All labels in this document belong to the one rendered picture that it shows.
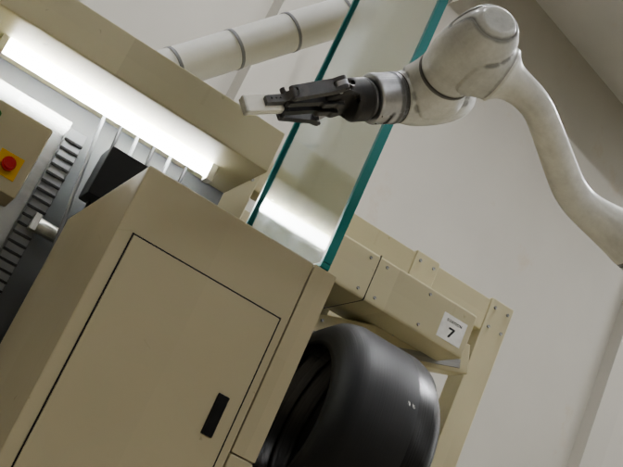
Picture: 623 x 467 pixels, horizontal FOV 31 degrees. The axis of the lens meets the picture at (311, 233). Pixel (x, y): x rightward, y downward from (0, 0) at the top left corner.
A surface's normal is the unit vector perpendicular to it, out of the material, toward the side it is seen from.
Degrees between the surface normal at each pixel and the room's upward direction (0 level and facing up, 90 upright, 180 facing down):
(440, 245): 90
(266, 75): 90
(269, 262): 90
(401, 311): 90
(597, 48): 180
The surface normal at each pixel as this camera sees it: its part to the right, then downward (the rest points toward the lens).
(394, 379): 0.58, -0.57
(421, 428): 0.52, -0.33
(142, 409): 0.44, -0.15
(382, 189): 0.66, 0.00
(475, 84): -0.26, 0.78
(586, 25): -0.39, 0.85
